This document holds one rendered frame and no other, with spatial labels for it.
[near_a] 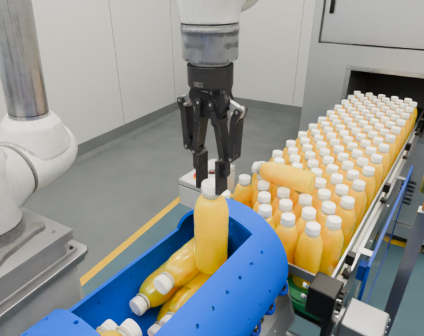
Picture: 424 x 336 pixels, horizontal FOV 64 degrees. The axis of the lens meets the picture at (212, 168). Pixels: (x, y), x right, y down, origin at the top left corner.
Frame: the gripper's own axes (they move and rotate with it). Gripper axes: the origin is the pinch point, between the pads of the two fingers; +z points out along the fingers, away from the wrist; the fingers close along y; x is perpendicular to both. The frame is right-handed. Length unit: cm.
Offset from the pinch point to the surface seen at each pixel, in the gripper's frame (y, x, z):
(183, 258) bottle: -5.0, -3.9, 20.8
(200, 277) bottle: -1.6, -2.4, 25.6
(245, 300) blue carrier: 12.1, -6.2, 20.0
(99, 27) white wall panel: -299, 204, 4
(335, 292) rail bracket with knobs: 22.4, 20.7, 35.5
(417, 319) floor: 50, 129, 137
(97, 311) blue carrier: -14.1, -20.6, 27.3
